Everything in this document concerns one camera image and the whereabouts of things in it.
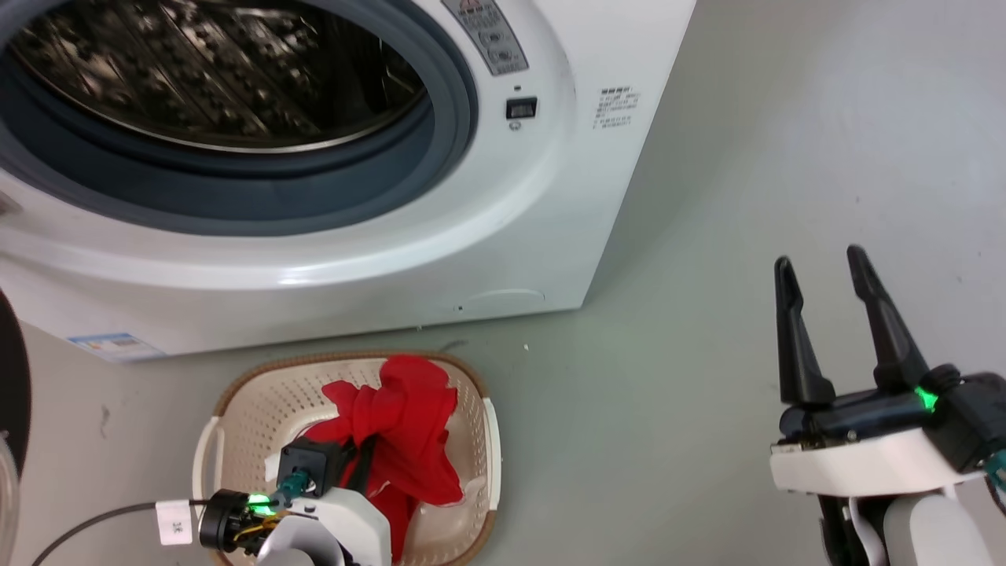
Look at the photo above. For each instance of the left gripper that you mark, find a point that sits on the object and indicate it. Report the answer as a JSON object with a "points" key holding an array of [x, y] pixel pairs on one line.
{"points": [[357, 527]]}

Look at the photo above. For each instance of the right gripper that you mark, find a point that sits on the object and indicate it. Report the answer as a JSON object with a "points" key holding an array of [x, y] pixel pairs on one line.
{"points": [[857, 464]]}

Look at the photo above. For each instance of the red and white garment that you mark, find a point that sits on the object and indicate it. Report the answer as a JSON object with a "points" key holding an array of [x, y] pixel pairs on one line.
{"points": [[409, 424]]}

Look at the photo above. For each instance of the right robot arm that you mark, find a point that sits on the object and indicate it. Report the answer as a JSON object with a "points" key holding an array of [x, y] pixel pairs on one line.
{"points": [[927, 534]]}

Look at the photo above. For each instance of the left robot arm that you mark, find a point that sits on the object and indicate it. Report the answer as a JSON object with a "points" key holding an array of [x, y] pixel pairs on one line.
{"points": [[299, 548]]}

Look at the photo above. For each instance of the cream basket with brown rim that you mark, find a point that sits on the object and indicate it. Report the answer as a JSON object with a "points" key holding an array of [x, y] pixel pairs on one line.
{"points": [[259, 409]]}

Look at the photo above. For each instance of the dark washing machine door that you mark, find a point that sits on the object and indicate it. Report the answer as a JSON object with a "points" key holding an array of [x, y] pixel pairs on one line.
{"points": [[12, 377]]}

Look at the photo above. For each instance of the stainless steel washing machine drum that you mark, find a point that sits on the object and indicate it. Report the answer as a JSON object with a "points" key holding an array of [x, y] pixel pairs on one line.
{"points": [[196, 71]]}

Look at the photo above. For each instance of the white washing machine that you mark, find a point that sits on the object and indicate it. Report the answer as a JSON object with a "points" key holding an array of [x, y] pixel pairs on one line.
{"points": [[511, 236]]}

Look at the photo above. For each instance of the blue energy label sticker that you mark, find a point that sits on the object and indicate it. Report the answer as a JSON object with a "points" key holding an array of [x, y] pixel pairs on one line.
{"points": [[116, 347]]}

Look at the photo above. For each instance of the grey rubber door gasket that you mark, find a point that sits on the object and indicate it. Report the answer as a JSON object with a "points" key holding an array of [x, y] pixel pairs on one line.
{"points": [[236, 206]]}

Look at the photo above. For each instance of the printed text label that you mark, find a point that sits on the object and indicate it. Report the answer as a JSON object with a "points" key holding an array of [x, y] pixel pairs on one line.
{"points": [[618, 108]]}

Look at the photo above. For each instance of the warning sticker with triangle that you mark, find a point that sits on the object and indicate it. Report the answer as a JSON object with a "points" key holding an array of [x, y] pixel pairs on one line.
{"points": [[487, 35]]}

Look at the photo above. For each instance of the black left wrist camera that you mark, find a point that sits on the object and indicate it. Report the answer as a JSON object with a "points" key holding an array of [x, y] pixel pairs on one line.
{"points": [[310, 465]]}

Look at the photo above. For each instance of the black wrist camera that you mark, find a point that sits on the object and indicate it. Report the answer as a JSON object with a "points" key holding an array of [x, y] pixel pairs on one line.
{"points": [[974, 417], [310, 465]]}

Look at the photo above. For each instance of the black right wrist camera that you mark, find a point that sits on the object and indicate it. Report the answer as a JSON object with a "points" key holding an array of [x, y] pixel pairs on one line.
{"points": [[974, 417]]}

